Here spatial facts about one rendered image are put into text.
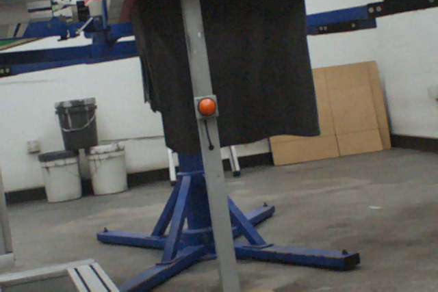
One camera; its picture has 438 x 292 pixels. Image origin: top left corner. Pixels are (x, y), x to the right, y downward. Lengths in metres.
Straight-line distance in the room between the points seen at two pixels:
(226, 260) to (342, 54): 5.27
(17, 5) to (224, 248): 0.73
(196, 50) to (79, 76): 4.93
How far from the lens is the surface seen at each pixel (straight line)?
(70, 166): 6.55
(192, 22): 1.99
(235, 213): 3.46
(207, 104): 1.94
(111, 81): 6.89
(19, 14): 2.03
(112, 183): 6.57
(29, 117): 6.91
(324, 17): 3.40
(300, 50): 2.33
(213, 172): 1.99
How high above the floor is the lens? 0.69
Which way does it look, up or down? 3 degrees down
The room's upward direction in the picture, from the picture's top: 8 degrees counter-clockwise
